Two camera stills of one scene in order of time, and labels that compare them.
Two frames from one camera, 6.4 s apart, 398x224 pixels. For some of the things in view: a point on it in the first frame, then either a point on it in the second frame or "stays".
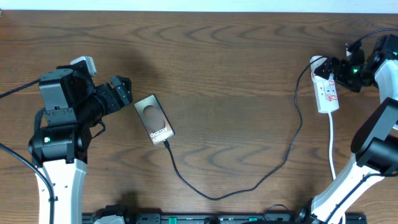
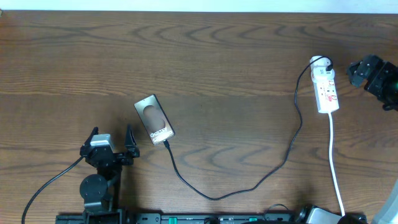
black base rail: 227,218 stays
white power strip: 315,78 stays
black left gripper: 125,93 to 131,152
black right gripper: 341,66 to 375,84
